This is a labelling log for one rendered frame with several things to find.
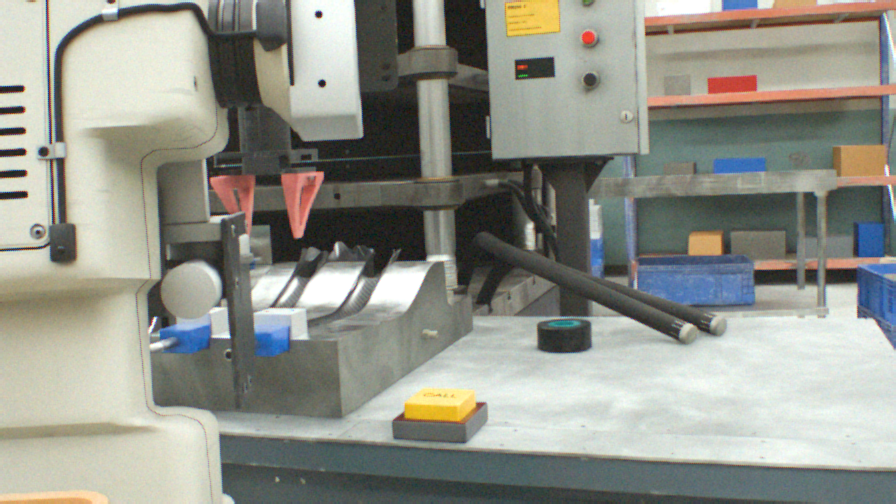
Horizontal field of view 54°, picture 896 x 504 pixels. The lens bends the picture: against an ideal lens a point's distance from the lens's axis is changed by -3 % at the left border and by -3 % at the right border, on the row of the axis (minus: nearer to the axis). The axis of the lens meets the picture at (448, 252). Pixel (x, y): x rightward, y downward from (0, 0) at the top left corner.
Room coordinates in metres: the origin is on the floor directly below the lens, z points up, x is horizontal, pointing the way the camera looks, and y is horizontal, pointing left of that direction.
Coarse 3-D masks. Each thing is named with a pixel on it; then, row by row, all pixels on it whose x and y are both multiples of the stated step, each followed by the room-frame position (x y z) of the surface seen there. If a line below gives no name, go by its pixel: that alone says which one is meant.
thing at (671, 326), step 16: (528, 256) 1.54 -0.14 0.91; (544, 272) 1.49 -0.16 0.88; (560, 272) 1.47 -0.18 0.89; (576, 288) 1.43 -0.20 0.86; (592, 288) 1.41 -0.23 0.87; (608, 288) 1.40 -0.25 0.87; (608, 304) 1.38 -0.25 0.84; (624, 304) 1.35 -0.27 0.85; (640, 304) 1.34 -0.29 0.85; (640, 320) 1.33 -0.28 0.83; (656, 320) 1.30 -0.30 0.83; (672, 320) 1.29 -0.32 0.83; (672, 336) 1.28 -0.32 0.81; (688, 336) 1.26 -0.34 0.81
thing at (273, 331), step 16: (256, 320) 1.02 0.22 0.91; (272, 320) 1.02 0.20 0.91; (288, 320) 1.01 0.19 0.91; (304, 320) 1.04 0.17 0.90; (256, 336) 0.98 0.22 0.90; (272, 336) 0.97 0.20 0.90; (288, 336) 1.01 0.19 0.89; (224, 352) 0.93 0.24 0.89; (256, 352) 0.98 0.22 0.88; (272, 352) 0.97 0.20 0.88
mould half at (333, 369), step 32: (256, 288) 1.31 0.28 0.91; (320, 288) 1.28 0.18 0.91; (384, 288) 1.24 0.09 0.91; (416, 288) 1.23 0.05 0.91; (352, 320) 1.13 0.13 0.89; (384, 320) 1.12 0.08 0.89; (416, 320) 1.21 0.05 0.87; (448, 320) 1.34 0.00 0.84; (160, 352) 1.06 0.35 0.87; (288, 352) 1.00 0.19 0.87; (320, 352) 0.99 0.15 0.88; (352, 352) 1.02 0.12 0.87; (384, 352) 1.10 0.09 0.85; (416, 352) 1.21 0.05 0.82; (160, 384) 1.06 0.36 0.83; (192, 384) 1.05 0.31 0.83; (224, 384) 1.03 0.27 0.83; (256, 384) 1.02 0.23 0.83; (288, 384) 1.00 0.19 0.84; (320, 384) 0.99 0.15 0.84; (352, 384) 1.01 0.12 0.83; (384, 384) 1.10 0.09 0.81; (320, 416) 0.99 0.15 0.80
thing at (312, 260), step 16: (304, 256) 1.37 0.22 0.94; (320, 256) 1.39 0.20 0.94; (336, 256) 1.36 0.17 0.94; (352, 256) 1.37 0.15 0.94; (368, 256) 1.35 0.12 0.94; (304, 272) 1.35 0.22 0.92; (368, 272) 1.31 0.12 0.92; (384, 272) 1.28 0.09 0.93; (288, 288) 1.30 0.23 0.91; (304, 288) 1.28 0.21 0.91; (352, 288) 1.26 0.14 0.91; (368, 288) 1.26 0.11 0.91; (272, 304) 1.26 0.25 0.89; (288, 304) 1.26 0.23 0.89; (352, 304) 1.23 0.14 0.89; (320, 320) 1.15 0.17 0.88; (336, 320) 1.12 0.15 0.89
